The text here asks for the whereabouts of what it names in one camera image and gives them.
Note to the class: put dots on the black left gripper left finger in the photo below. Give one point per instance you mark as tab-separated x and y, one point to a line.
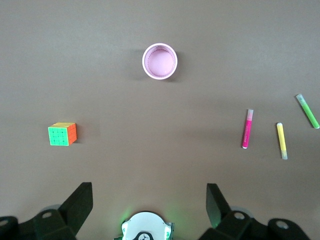
75	207

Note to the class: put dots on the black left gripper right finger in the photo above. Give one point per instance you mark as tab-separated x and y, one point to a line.
217	207

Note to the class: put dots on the pink marker pen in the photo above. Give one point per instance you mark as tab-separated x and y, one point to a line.
248	128

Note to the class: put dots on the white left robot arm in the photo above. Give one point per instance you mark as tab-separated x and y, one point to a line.
145	225

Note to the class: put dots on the multicolour puzzle cube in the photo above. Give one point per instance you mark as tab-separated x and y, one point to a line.
58	136

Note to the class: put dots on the yellow marker pen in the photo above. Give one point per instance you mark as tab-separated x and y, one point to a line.
281	137

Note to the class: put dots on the green marker pen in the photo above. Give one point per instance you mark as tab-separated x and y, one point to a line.
308	112

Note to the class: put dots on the pink plastic cup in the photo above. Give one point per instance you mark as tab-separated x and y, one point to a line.
160	62

